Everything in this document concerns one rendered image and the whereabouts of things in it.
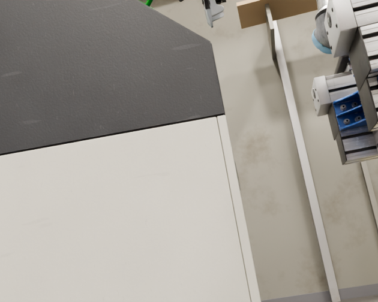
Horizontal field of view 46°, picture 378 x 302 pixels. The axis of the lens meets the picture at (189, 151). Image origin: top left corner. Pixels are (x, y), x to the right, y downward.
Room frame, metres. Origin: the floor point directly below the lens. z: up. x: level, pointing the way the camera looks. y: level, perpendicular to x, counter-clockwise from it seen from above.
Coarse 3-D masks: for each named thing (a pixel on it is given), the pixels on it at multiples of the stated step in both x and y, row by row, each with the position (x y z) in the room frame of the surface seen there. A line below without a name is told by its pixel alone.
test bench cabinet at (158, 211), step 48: (96, 144) 0.86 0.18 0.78; (144, 144) 0.85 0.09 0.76; (192, 144) 0.85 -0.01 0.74; (0, 192) 0.86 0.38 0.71; (48, 192) 0.86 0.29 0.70; (96, 192) 0.86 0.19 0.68; (144, 192) 0.85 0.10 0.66; (192, 192) 0.85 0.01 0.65; (240, 192) 0.85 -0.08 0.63; (0, 240) 0.87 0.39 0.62; (48, 240) 0.86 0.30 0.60; (96, 240) 0.86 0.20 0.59; (144, 240) 0.85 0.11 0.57; (192, 240) 0.85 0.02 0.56; (240, 240) 0.85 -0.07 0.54; (0, 288) 0.87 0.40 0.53; (48, 288) 0.86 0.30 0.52; (96, 288) 0.86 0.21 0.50; (144, 288) 0.85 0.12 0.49; (192, 288) 0.85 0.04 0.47; (240, 288) 0.85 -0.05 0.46
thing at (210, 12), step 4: (212, 0) 1.29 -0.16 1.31; (204, 4) 1.30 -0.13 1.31; (212, 4) 1.29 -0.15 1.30; (216, 4) 1.29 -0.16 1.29; (212, 8) 1.29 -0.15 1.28; (216, 8) 1.29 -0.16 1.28; (220, 8) 1.29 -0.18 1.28; (208, 12) 1.28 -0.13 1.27; (212, 12) 1.29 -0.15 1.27; (216, 12) 1.29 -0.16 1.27; (220, 12) 1.29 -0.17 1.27; (208, 16) 1.29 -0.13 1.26; (212, 16) 1.30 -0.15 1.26; (208, 20) 1.30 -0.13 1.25; (212, 24) 1.30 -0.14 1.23
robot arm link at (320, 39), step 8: (320, 0) 1.43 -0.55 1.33; (320, 8) 1.44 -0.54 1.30; (320, 16) 1.42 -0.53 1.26; (320, 24) 1.43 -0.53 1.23; (320, 32) 1.43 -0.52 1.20; (312, 40) 1.49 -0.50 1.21; (320, 40) 1.45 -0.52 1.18; (328, 40) 1.42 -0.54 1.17; (320, 48) 1.47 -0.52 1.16; (328, 48) 1.45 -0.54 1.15
